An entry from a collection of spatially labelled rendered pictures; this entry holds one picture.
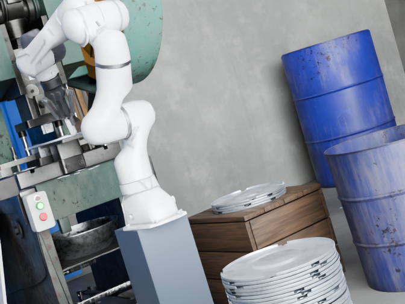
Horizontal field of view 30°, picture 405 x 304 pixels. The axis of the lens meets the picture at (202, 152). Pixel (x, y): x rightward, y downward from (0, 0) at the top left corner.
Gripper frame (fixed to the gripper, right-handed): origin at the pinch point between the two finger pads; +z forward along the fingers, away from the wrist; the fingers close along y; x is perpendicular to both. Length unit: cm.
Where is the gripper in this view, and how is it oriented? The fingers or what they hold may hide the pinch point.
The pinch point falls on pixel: (70, 126)
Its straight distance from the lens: 290.2
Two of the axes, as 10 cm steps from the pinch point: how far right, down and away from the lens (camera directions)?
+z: 3.3, 8.6, 3.9
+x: 0.7, -4.3, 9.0
